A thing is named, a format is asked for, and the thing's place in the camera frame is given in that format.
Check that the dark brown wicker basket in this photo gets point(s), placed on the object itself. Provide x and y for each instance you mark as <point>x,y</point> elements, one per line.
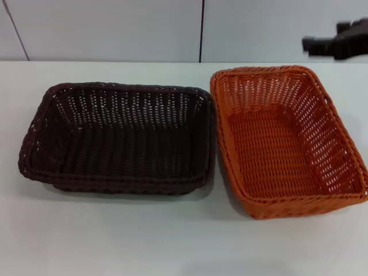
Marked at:
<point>120,143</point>

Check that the orange yellow wicker basket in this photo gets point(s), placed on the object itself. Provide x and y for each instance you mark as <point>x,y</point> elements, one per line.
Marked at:
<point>281,149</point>

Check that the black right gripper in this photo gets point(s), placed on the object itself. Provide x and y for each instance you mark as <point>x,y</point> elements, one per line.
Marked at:
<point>352,43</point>

